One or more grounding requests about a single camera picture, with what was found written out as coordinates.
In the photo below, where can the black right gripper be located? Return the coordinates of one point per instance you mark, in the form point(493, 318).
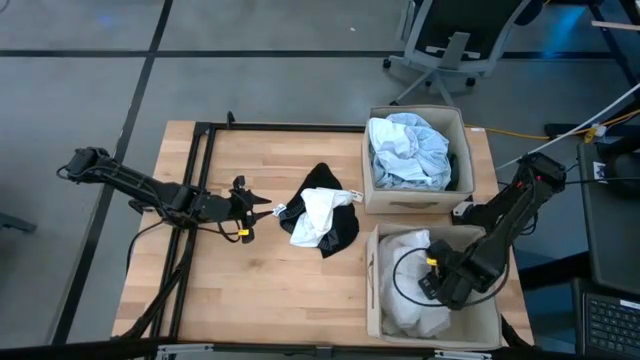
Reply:
point(460, 280)

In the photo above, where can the large sheer white garment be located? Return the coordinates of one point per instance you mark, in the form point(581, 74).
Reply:
point(405, 315)

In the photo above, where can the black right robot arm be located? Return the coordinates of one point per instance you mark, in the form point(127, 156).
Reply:
point(515, 210)

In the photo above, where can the dark green garment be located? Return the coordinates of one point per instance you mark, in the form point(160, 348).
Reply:
point(452, 172)

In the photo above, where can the grey office chair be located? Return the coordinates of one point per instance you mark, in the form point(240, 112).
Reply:
point(465, 20)

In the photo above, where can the silver bracket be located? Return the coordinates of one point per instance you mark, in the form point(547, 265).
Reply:
point(190, 351)

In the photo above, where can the black metal table frame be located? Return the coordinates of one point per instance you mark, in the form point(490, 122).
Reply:
point(202, 130)

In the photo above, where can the beige fabric storage bin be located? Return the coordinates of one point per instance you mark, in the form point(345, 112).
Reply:
point(415, 202)
point(480, 325)

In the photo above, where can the grey floor object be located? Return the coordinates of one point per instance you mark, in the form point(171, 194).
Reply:
point(17, 222)

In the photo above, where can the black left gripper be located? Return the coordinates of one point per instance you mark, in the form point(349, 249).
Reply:
point(212, 207)

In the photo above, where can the black table leg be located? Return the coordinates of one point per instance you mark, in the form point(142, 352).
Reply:
point(607, 35)

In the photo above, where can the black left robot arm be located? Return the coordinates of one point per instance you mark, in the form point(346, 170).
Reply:
point(125, 177)

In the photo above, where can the black laptop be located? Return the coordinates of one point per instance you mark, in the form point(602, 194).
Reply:
point(610, 325)

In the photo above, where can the wooden bar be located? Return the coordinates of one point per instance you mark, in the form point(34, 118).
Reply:
point(615, 25)

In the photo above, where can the black desk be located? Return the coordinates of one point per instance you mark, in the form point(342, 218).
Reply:
point(610, 240)

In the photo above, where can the black rail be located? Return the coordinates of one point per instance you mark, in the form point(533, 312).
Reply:
point(75, 350)

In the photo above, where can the light blue garment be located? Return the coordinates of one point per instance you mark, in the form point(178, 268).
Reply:
point(435, 155)

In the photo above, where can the black underwear with tag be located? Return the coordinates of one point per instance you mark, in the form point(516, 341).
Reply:
point(320, 177)

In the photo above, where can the small white garment with tag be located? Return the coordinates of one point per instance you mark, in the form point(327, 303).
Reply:
point(315, 215)

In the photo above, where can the black rounded object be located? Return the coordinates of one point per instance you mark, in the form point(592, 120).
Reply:
point(625, 170)

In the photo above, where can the white shirt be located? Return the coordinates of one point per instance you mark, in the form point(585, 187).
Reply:
point(395, 145)

